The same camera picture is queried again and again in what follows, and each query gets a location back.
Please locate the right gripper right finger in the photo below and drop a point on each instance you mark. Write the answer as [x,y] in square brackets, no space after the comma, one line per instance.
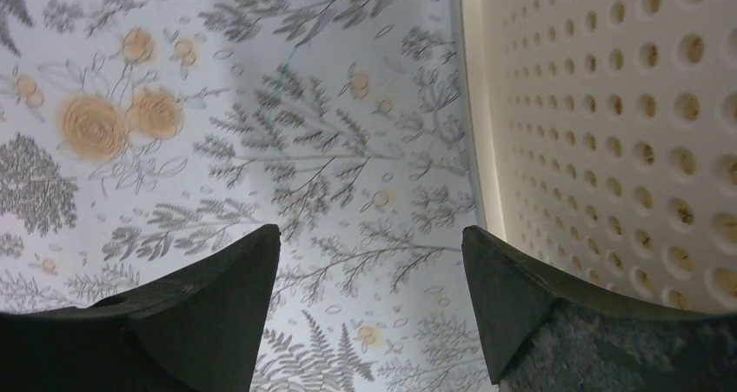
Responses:
[542,329]

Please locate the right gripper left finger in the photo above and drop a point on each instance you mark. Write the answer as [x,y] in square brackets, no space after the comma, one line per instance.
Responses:
[196,329]

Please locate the cream large container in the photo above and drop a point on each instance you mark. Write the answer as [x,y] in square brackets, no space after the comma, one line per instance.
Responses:
[605,140]

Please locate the floral patterned table mat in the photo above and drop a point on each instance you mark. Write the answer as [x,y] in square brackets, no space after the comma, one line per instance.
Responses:
[140,136]

